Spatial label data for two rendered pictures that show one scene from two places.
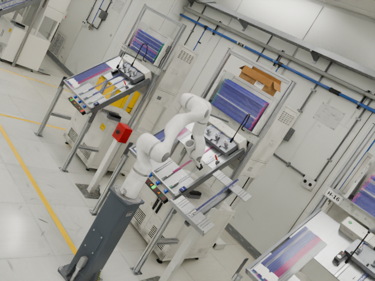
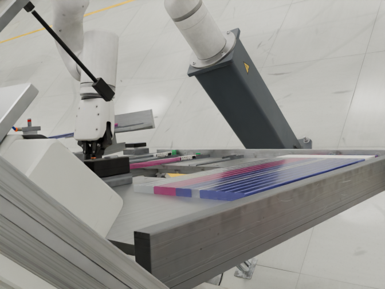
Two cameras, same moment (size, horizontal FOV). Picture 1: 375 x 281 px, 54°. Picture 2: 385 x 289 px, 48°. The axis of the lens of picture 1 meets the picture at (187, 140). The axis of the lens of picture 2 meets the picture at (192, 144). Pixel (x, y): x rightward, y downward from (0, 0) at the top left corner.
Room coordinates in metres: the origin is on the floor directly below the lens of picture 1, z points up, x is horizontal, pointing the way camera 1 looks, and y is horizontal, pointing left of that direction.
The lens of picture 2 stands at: (3.68, 0.24, 1.48)
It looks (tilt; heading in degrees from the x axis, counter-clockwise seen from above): 37 degrees down; 194
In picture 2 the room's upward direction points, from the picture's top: 39 degrees counter-clockwise
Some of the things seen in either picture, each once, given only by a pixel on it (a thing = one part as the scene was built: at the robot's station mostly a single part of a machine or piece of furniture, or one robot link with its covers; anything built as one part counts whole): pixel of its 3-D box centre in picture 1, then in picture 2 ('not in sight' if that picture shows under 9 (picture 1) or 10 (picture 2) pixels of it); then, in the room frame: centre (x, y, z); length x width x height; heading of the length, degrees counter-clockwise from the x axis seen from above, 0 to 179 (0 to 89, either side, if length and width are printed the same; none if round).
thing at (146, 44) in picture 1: (132, 92); not in sight; (4.28, 0.84, 0.95); 1.35 x 0.82 x 1.90; 141
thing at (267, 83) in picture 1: (265, 80); not in sight; (3.52, -0.34, 1.82); 0.68 x 0.30 x 0.20; 51
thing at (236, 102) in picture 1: (240, 104); not in sight; (3.21, -0.24, 1.52); 0.51 x 0.13 x 0.27; 51
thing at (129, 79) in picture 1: (108, 110); not in sight; (4.11, 0.96, 0.66); 1.01 x 0.73 x 1.31; 141
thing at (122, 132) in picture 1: (107, 159); not in sight; (3.44, 0.58, 0.39); 0.24 x 0.24 x 0.78; 51
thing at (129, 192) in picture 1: (134, 183); (200, 31); (2.25, 0.16, 0.79); 0.19 x 0.19 x 0.18
